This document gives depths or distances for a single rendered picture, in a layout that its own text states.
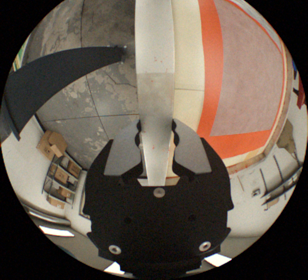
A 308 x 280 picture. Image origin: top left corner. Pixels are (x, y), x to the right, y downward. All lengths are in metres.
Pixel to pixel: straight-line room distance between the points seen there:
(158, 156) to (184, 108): 0.08
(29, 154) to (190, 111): 3.72
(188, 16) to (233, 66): 0.10
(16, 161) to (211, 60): 3.73
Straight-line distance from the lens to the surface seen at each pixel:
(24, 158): 3.66
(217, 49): 0.17
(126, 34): 1.28
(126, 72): 1.27
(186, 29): 0.16
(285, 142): 2.27
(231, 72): 0.18
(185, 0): 0.19
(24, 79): 0.37
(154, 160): 0.16
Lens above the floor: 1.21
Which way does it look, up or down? 49 degrees down
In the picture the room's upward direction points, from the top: 180 degrees clockwise
